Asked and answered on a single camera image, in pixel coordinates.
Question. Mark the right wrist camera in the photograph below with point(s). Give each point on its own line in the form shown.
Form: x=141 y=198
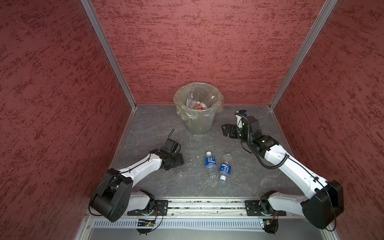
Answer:
x=242 y=120

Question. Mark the aluminium corner post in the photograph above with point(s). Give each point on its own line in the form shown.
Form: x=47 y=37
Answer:
x=317 y=26
x=95 y=22

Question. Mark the translucent green bin liner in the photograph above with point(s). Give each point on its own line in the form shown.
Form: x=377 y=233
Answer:
x=205 y=93

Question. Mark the blue label bottle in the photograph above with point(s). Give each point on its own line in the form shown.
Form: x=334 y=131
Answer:
x=225 y=167
x=211 y=165

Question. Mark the grey mesh waste bin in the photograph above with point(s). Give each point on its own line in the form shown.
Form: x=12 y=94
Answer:
x=199 y=127

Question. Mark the clear purple tinted bottle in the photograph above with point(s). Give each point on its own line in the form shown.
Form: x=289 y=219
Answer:
x=192 y=101

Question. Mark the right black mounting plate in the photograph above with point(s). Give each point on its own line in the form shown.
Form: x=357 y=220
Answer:
x=255 y=208

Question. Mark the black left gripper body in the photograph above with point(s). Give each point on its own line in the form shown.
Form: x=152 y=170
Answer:
x=175 y=161

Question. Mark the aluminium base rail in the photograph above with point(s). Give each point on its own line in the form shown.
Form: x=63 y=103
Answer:
x=205 y=208

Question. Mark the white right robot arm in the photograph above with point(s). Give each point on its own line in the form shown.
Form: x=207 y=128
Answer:
x=322 y=201

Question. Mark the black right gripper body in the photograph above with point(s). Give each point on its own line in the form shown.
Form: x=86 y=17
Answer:
x=245 y=136

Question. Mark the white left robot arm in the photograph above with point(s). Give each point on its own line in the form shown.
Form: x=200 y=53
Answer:
x=114 y=196

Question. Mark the black mounting plate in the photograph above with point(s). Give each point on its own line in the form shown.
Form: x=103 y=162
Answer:
x=255 y=208
x=160 y=207

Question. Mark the right aluminium corner post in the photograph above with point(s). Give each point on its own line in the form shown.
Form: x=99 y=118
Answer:
x=317 y=26

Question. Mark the white slotted cable duct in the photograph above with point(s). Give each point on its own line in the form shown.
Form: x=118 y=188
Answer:
x=191 y=224

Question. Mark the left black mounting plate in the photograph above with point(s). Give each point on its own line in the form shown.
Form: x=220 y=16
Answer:
x=160 y=207

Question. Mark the left aluminium corner post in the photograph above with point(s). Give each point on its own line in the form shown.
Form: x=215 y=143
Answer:
x=95 y=22

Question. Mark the clear bottle red label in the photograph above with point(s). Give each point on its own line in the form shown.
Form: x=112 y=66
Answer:
x=201 y=106

